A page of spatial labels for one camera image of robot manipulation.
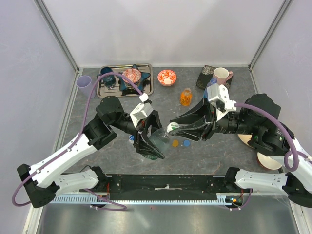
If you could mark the blue star-shaped dish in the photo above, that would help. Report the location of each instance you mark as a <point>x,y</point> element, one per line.
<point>122,83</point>

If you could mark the orange floral bowl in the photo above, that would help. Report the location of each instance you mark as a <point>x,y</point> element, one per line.
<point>166,77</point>

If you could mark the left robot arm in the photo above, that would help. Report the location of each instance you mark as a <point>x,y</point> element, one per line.
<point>47,179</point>

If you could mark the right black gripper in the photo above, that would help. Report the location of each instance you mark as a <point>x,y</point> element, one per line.
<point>200,128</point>

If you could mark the white bowl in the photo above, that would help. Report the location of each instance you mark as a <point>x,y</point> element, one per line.
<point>267,162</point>

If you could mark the clear bottle blue-white cap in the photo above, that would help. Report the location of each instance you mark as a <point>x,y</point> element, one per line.
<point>131,139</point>

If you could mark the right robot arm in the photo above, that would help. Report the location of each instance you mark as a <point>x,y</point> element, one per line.
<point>257,117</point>

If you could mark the beige bird plate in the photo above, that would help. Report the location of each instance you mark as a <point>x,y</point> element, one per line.
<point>245,139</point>

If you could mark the green label clear bottle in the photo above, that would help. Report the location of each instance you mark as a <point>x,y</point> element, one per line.
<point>160,139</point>

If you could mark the red patterned bowl on star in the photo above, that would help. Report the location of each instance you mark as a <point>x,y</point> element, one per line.
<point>134,75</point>

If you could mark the white green bottle cap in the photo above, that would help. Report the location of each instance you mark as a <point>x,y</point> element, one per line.
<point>172,126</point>

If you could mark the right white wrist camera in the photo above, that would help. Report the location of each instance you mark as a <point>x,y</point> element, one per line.
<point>218,96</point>

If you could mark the black floral square plate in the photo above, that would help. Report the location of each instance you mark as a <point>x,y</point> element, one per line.
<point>205,76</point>

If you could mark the orange bottle cap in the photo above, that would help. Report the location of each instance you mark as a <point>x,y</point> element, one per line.
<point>175,143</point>

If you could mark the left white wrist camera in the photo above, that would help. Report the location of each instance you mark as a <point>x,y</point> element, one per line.
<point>142,110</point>

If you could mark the pink white mug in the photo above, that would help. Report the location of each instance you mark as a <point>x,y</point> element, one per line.
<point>224,77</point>

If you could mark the metal tray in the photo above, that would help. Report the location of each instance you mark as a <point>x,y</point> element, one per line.
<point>103,91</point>

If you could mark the dark blue mug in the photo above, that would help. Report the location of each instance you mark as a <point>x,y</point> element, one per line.
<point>107,80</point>

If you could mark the blue label water bottle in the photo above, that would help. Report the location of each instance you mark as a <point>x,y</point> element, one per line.
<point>211,82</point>

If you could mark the lilac plastic cup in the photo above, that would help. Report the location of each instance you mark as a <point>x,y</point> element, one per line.
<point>85,85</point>

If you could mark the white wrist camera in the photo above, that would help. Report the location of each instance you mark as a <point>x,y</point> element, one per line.
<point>142,110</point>
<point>218,96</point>

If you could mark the blue bottle cap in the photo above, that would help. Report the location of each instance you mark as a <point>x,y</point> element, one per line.
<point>187,143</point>

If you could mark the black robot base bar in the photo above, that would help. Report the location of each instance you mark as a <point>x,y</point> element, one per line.
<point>167,187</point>

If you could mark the orange juice bottle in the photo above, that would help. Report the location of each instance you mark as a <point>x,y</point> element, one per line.
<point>186,97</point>

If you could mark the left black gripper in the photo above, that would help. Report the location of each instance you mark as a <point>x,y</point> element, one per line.
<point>142,144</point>

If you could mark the white slotted cable duct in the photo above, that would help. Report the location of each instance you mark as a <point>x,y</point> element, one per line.
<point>86,199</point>

